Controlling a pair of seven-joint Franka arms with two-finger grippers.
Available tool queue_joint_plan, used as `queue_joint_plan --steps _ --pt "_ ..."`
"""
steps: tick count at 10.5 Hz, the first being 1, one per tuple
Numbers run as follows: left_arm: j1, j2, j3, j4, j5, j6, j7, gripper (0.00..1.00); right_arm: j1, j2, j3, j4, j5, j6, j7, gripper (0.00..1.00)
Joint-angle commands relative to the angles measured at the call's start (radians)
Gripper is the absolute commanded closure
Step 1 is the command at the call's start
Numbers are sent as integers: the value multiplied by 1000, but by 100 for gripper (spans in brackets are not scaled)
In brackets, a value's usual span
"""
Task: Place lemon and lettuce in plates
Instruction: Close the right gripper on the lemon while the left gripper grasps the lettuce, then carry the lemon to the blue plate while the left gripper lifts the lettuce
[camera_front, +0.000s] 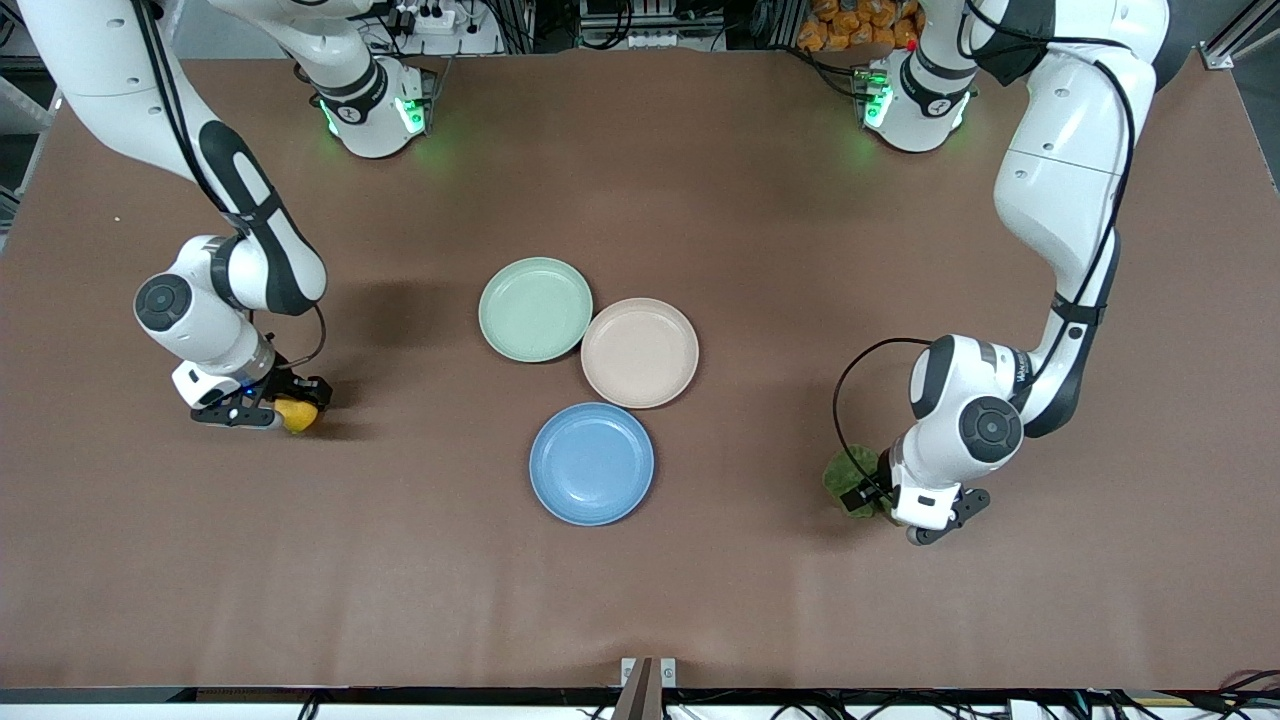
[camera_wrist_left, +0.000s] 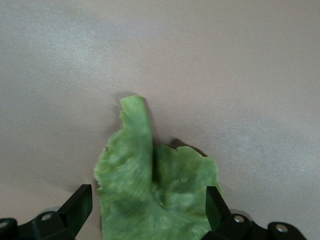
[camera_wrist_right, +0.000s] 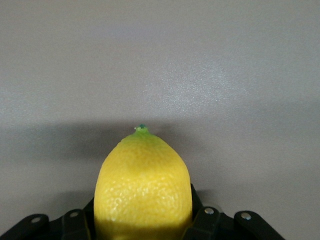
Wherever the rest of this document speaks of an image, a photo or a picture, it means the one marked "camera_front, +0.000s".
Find white power strip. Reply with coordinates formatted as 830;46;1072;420
385;3;459;37

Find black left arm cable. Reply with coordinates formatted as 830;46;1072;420
833;0;1138;491

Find metal bracket with post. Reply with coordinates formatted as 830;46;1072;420
612;657;678;720

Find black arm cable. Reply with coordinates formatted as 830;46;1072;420
128;0;329;373
833;0;1138;491

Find grey metal stand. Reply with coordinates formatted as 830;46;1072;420
0;75;63;241

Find beige plate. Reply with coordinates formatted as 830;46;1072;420
580;297;700;410

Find orange snack bags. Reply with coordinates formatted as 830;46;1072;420
797;0;921;53

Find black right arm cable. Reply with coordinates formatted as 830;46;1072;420
128;0;329;373

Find green plate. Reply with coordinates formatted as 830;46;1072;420
478;257;594;364

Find green lettuce leaf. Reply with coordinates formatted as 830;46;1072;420
822;445;901;522

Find blue plate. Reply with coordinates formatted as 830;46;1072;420
528;402;656;528

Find slanted aluminium profile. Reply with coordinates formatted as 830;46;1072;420
1198;0;1280;71

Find black base cable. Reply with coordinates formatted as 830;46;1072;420
800;45;871;101

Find white equipment rack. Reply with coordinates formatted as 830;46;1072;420
578;0;729;51

